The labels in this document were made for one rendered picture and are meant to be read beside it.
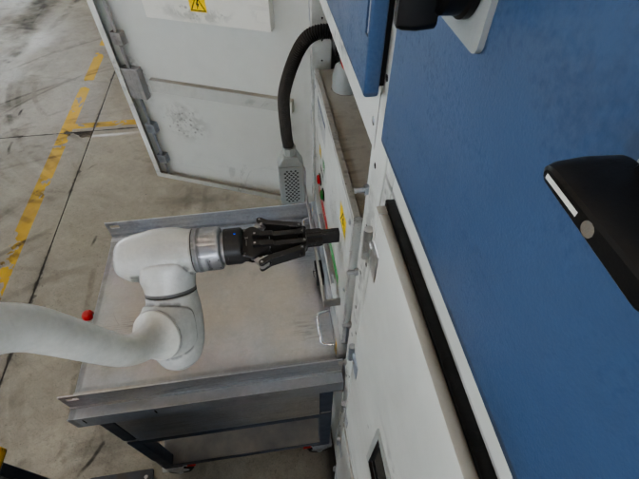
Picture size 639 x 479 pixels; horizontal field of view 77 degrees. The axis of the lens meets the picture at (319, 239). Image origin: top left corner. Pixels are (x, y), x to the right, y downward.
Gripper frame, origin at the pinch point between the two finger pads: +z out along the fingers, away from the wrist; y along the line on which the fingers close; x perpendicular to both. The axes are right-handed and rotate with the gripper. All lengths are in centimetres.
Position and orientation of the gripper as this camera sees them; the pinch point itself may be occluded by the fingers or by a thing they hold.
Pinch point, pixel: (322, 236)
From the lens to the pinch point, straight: 84.0
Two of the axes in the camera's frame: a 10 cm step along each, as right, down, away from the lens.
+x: 0.0, -6.4, -7.7
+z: 9.9, -1.1, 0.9
